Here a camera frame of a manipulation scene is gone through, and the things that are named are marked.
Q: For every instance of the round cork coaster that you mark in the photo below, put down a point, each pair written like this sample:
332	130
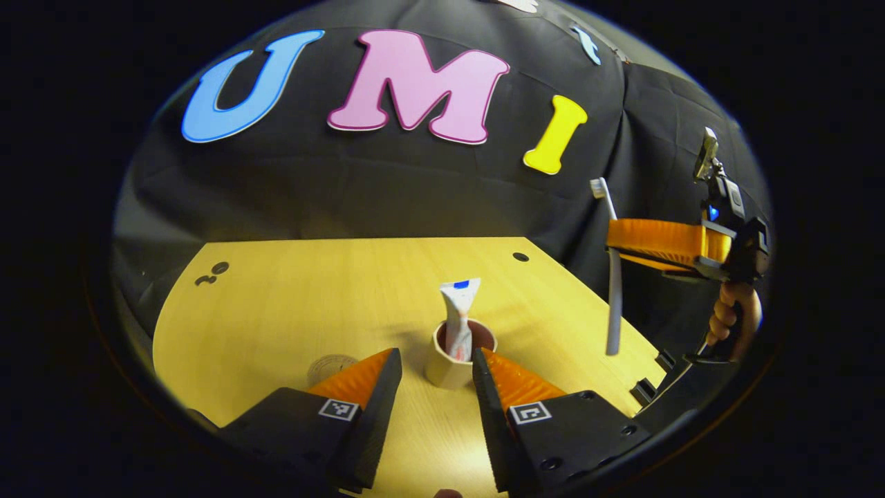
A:
328	365

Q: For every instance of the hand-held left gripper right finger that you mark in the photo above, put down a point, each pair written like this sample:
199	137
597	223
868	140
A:
494	422

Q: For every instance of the black desk edge bracket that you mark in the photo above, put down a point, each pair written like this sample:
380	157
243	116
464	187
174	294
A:
666	360
643	391

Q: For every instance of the black backdrop cloth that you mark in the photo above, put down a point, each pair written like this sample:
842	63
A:
387	187

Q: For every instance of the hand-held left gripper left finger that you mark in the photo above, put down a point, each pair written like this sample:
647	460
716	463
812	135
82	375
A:
377	415

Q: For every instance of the wooden desktop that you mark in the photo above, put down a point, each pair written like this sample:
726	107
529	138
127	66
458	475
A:
311	304

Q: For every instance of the light blue toothbrush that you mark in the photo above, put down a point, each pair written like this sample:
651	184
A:
614	311

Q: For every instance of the beige cup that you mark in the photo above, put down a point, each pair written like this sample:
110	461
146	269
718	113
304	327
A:
446	370

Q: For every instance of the white toothpaste tube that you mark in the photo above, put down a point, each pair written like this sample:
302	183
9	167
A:
458	318

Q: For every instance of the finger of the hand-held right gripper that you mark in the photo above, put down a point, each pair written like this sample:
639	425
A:
657	238
698	272

